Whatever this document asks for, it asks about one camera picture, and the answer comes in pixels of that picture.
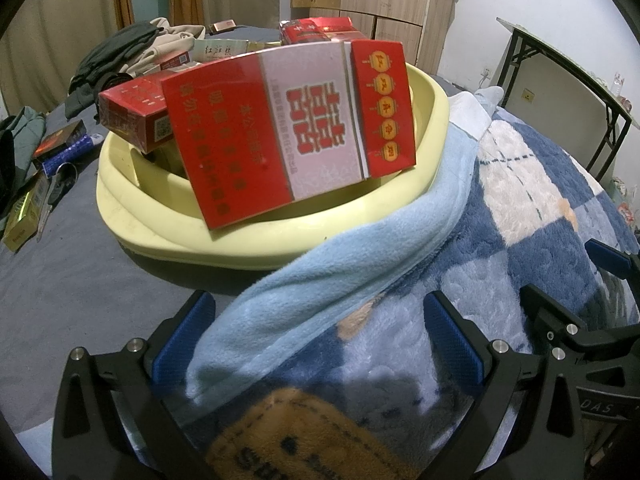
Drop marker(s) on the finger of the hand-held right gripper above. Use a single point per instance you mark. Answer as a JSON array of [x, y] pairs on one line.
[[612, 260], [555, 317]]

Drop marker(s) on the yellow green box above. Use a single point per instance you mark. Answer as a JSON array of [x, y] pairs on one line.
[[25, 215]]

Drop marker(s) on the red carton with white panel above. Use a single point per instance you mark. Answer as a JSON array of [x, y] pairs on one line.
[[280, 130]]

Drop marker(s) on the beige garment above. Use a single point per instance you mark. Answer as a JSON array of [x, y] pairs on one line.
[[170, 42]]

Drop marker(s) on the wooden wardrobe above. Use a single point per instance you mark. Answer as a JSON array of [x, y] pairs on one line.
[[385, 0]]

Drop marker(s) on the scissors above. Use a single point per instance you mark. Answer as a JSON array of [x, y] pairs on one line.
[[57, 190]]

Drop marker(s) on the yellow plastic basin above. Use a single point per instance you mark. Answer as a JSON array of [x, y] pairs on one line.
[[150, 210]]

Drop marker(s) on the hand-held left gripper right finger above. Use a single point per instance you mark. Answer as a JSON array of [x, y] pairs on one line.
[[452, 342]]

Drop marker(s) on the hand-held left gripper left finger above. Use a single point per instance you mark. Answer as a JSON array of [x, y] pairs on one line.
[[182, 340]]

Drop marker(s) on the small copper box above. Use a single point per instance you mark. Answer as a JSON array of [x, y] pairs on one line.
[[224, 26]]

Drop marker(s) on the black folding table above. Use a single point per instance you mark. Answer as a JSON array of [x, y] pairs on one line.
[[560, 60]]

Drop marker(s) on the black and orange box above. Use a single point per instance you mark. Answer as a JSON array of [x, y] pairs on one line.
[[60, 137]]

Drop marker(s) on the shiny red cigarette pack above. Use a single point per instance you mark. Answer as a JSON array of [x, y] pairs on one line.
[[320, 30]]

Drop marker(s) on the blue tube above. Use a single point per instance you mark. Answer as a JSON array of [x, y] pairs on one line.
[[70, 152]]

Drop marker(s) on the grey bed sheet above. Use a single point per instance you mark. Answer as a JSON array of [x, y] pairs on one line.
[[75, 310]]

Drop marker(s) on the dark clothing pile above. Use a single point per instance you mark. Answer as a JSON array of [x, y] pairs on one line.
[[110, 65]]

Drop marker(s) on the wall outlet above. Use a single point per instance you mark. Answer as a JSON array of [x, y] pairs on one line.
[[485, 72]]

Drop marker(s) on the white and green cigarette pack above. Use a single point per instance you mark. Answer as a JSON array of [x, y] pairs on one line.
[[225, 50]]

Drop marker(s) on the blue plaid fleece blanket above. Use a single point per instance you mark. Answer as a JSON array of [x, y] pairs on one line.
[[525, 240]]

